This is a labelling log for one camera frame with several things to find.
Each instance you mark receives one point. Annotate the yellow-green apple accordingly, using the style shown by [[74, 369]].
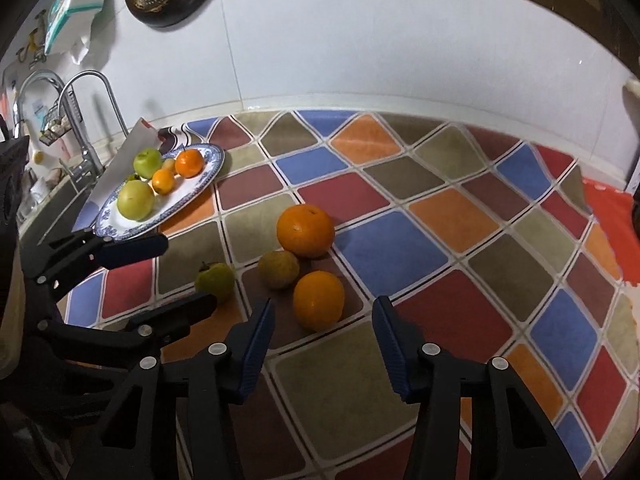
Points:
[[135, 200]]

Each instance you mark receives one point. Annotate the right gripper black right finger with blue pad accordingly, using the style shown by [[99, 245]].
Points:
[[512, 438]]

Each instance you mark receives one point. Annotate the oval orange mandarin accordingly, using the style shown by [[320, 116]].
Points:
[[318, 301]]

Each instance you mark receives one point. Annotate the chrome kitchen faucet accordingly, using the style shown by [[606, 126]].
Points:
[[90, 159]]

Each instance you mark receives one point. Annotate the small orange mandarin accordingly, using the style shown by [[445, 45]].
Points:
[[163, 182]]

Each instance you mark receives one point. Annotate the small yellow-green lemon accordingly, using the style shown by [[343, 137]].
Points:
[[278, 269]]

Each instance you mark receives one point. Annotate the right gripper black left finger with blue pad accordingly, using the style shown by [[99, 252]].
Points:
[[136, 437]]

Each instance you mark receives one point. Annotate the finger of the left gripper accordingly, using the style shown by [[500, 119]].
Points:
[[145, 333], [63, 264]]

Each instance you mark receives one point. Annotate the tissue paper pack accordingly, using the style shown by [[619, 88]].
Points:
[[69, 25]]

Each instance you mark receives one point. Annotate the large orange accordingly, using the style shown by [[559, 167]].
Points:
[[305, 230]]

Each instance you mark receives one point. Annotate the large green apple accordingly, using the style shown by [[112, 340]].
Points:
[[147, 162]]

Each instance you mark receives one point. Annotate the small olive citrus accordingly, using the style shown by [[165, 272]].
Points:
[[169, 164]]

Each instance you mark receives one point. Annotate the red cloth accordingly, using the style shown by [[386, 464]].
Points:
[[612, 208]]

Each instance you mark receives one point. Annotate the blue white oval plate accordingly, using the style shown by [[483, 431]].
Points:
[[110, 222]]

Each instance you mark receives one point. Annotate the orange with stem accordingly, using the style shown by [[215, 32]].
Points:
[[189, 163]]

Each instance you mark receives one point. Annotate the white paper sheet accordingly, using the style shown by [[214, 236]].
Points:
[[142, 136]]

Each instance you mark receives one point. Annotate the steel sink basin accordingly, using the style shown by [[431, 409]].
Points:
[[55, 217]]

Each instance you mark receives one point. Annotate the colourful checkered tablecloth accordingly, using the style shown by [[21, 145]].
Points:
[[485, 241]]

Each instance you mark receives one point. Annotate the wire sink basket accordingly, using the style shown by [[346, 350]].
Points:
[[56, 122]]

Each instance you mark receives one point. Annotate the small green lime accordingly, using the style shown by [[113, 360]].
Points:
[[215, 279]]

